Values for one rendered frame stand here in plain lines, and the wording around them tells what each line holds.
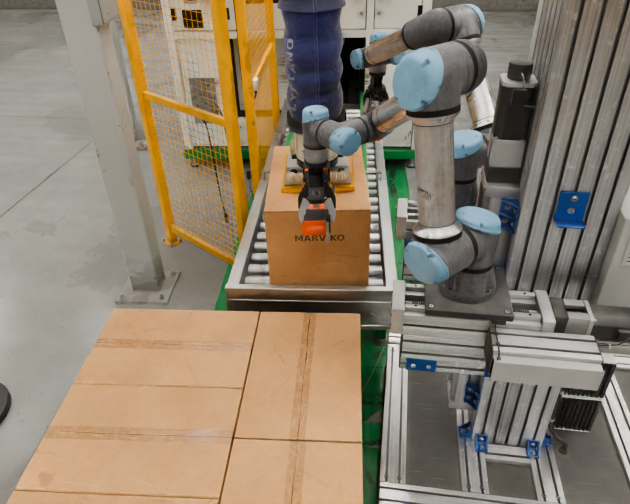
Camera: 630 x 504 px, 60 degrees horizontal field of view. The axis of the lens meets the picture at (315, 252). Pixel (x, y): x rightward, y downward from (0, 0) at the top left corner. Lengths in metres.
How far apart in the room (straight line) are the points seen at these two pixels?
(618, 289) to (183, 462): 1.34
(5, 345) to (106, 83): 1.46
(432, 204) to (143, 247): 2.14
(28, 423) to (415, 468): 1.70
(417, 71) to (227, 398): 1.22
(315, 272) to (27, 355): 1.64
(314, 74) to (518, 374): 1.21
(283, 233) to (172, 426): 0.79
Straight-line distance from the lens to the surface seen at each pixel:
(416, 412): 2.29
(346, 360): 1.99
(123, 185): 2.97
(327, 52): 2.03
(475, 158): 1.85
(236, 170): 2.81
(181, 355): 2.08
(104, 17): 2.65
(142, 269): 3.23
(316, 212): 1.71
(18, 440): 2.80
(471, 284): 1.47
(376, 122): 1.52
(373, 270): 2.41
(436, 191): 1.25
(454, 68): 1.19
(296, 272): 2.19
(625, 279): 1.72
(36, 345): 3.22
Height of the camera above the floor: 1.97
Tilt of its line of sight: 34 degrees down
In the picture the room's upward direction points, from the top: 2 degrees counter-clockwise
